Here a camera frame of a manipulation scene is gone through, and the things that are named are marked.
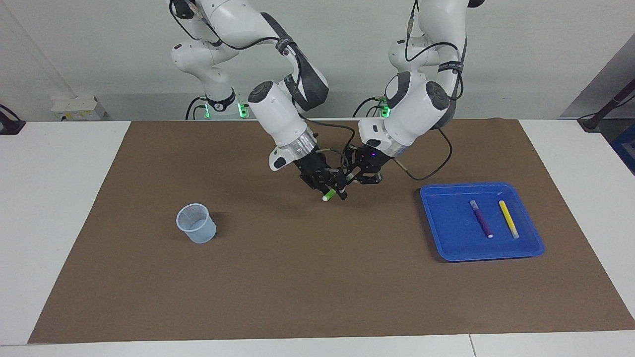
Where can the yellow pen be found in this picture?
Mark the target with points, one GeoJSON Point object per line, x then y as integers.
{"type": "Point", "coordinates": [509, 219]}

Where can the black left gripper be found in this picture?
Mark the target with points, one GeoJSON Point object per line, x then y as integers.
{"type": "Point", "coordinates": [372, 166]}

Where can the blue plastic tray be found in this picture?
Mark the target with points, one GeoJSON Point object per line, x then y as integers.
{"type": "Point", "coordinates": [456, 238]}

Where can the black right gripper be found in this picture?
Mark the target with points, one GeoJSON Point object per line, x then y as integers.
{"type": "Point", "coordinates": [311, 171]}

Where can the white wall socket box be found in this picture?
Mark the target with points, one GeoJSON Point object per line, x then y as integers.
{"type": "Point", "coordinates": [74, 106]}

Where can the purple pen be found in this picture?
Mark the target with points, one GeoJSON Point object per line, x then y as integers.
{"type": "Point", "coordinates": [481, 219]}

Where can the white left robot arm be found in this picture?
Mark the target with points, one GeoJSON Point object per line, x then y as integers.
{"type": "Point", "coordinates": [416, 109]}

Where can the blue box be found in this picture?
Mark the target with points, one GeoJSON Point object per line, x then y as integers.
{"type": "Point", "coordinates": [626, 148]}

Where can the black table clamp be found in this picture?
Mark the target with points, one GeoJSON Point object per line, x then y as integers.
{"type": "Point", "coordinates": [10, 126]}

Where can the black stand with pole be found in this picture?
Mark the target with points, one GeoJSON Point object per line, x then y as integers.
{"type": "Point", "coordinates": [593, 121]}

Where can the brown table mat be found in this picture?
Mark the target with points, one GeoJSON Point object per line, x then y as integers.
{"type": "Point", "coordinates": [317, 287]}

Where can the clear plastic cup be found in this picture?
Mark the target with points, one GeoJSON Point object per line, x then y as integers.
{"type": "Point", "coordinates": [198, 230]}

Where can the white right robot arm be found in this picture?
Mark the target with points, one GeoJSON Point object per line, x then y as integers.
{"type": "Point", "coordinates": [278, 114]}

